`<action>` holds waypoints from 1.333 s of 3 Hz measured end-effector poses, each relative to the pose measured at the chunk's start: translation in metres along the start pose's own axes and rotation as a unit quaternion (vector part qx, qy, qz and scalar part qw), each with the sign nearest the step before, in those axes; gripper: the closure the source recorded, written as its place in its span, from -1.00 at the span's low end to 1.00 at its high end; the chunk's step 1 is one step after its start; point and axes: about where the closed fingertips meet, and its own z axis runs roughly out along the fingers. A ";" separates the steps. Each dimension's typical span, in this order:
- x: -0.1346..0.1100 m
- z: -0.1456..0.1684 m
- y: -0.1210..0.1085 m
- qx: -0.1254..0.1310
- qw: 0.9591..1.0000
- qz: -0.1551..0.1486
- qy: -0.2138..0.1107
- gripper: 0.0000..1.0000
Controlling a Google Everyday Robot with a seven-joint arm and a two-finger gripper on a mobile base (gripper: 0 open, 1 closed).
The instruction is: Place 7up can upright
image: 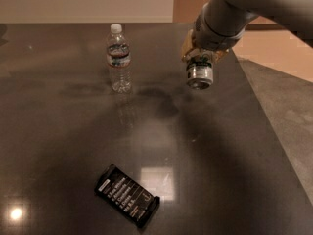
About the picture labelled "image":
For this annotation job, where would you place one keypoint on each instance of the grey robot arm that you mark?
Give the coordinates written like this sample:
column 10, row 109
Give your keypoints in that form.
column 222, row 23

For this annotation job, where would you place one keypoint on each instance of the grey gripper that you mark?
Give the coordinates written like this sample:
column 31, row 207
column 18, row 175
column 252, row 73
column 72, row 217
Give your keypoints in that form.
column 211, row 40

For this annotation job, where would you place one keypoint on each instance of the black snack bar wrapper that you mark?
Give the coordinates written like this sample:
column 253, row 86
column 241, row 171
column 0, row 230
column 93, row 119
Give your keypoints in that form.
column 126, row 195

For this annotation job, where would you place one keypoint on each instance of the silver green 7up can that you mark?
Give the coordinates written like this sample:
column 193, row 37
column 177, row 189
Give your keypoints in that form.
column 199, row 73

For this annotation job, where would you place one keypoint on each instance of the clear plastic water bottle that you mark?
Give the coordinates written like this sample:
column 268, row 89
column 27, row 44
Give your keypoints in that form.
column 118, row 59

